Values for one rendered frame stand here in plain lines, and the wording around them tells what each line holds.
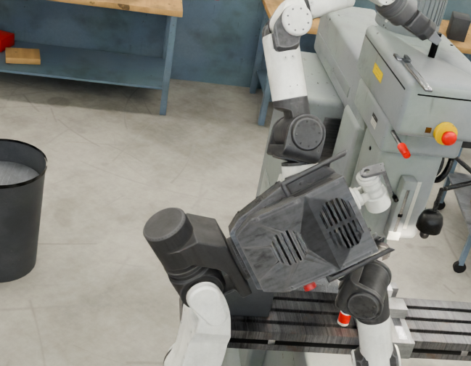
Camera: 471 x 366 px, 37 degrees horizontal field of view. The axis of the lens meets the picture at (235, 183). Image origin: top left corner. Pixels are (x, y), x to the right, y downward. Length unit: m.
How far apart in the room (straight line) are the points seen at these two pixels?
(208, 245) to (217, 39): 4.81
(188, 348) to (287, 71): 0.77
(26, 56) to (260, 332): 4.02
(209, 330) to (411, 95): 0.80
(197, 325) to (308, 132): 0.57
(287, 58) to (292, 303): 1.05
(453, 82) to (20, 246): 2.54
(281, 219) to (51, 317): 2.25
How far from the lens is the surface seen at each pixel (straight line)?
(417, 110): 1.92
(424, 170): 2.17
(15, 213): 3.68
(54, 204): 4.57
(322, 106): 2.51
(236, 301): 2.39
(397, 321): 2.49
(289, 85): 1.77
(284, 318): 2.47
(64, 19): 6.41
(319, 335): 2.44
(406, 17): 1.97
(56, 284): 3.94
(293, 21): 1.77
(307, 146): 1.73
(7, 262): 3.87
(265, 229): 1.67
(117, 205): 4.59
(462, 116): 1.97
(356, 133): 2.28
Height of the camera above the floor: 2.50
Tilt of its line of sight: 30 degrees down
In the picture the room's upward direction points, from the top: 10 degrees clockwise
